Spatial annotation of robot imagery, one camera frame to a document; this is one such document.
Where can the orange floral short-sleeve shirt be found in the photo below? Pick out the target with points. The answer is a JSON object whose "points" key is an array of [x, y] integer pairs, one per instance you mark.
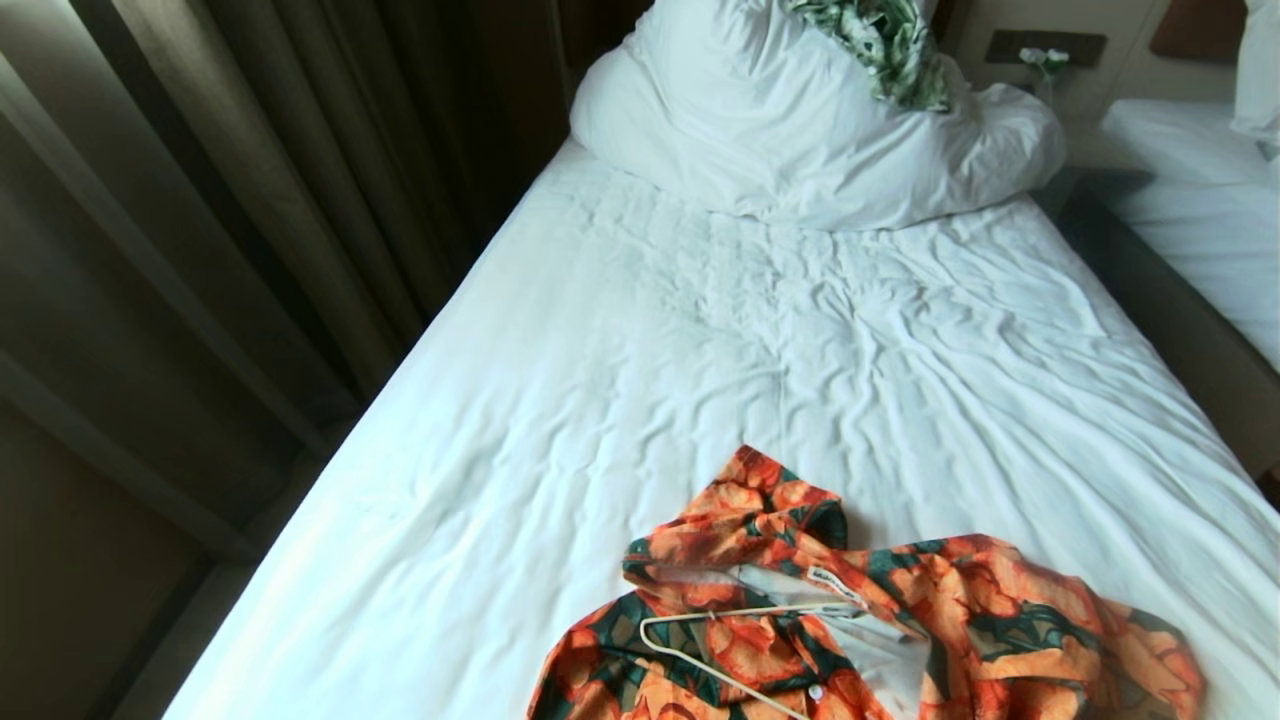
{"points": [[1000, 620]]}

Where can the large white pillow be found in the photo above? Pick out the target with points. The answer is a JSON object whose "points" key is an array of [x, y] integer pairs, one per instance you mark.
{"points": [[750, 120]]}

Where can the green leaf-print cloth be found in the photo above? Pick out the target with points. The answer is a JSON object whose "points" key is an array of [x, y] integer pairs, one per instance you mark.
{"points": [[890, 40]]}

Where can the brown curtain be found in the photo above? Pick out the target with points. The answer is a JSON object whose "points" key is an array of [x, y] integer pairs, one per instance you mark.
{"points": [[250, 150]]}

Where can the white plug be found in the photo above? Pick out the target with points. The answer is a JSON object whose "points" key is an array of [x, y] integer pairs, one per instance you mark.
{"points": [[1043, 58]]}

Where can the white neighbouring bed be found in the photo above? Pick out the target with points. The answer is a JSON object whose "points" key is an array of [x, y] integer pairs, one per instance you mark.
{"points": [[1200, 220]]}

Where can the brown padded headboard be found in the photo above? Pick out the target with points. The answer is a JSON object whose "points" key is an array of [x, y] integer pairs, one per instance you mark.
{"points": [[1200, 28]]}

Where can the dark wall switch panel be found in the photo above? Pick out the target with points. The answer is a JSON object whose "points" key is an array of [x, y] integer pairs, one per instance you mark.
{"points": [[1085, 45]]}

